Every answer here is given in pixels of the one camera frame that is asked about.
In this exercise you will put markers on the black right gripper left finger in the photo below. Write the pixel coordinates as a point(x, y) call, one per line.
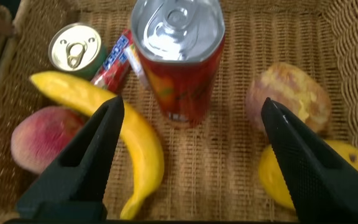
point(82, 174)

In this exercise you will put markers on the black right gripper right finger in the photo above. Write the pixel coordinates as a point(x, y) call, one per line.
point(315, 180)

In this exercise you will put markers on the red soda can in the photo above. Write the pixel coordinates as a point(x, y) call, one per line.
point(179, 62)

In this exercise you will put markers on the wicker basket with food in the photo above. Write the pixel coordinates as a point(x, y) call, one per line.
point(216, 174)

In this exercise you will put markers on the yellow pear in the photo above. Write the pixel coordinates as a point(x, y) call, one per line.
point(269, 177)

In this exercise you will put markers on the red pink peach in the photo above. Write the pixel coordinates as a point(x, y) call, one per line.
point(39, 140)

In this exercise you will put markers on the yellow banana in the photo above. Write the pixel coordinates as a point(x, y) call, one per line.
point(141, 146)

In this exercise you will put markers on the brown crusty bread roll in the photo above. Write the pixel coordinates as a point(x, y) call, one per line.
point(291, 90)

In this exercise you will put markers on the red blue candy pack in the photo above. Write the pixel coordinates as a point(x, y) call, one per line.
point(113, 65)

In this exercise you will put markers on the small tin can gold lid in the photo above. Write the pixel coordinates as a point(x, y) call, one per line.
point(73, 49)

